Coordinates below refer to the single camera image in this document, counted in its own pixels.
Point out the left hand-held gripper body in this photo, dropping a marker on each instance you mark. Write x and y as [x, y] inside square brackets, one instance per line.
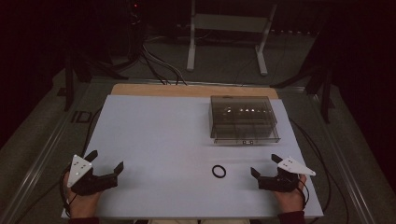
[93, 183]

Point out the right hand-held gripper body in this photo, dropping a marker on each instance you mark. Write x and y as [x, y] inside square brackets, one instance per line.
[281, 182]

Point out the clear plastic drawer box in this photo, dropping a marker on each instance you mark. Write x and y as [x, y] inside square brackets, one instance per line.
[243, 119]

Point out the person's right hand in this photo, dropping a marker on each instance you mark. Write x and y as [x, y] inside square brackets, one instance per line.
[291, 200]

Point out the person's left hand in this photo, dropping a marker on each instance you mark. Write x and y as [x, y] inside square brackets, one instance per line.
[81, 203]

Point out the black tripod stand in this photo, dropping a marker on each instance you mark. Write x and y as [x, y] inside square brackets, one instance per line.
[325, 93]
[70, 77]

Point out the aluminium floor rail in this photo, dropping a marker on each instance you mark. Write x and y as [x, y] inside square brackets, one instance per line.
[37, 161]
[348, 155]

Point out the white metal stand frame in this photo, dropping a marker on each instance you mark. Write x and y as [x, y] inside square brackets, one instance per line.
[230, 23]

